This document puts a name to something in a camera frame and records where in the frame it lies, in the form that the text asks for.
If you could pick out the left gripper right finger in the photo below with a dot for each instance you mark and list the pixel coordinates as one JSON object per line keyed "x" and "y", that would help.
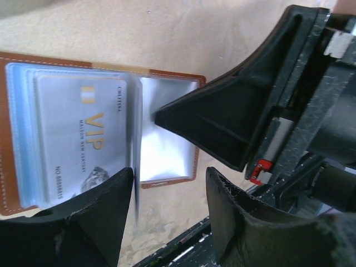
{"x": 249, "y": 232}

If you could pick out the brown leather card holder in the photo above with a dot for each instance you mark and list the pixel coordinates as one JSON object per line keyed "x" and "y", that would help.
{"x": 157, "y": 156}

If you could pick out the silver VIP card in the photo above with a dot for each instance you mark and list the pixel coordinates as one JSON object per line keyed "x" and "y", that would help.
{"x": 82, "y": 128}

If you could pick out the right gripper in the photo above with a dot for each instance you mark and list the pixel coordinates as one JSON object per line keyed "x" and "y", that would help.
{"x": 307, "y": 150}

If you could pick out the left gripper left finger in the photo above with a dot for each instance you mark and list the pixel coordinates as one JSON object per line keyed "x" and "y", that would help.
{"x": 86, "y": 230}

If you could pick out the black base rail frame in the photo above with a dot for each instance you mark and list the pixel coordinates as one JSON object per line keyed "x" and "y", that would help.
{"x": 193, "y": 247}

